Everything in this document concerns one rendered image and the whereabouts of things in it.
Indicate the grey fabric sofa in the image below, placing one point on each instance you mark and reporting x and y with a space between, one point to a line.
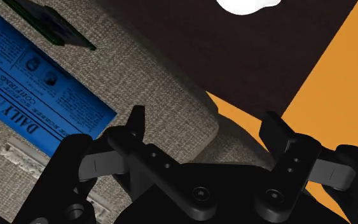
154 93

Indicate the blue newspaper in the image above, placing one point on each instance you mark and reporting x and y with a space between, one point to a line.
26 86

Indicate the dark green flat book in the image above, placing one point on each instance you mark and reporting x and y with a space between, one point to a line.
51 24

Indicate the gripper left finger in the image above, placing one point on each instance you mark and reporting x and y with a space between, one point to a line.
154 161

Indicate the dark brown robot stand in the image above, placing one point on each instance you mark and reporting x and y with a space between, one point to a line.
228 56

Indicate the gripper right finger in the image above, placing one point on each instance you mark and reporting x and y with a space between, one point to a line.
293 161

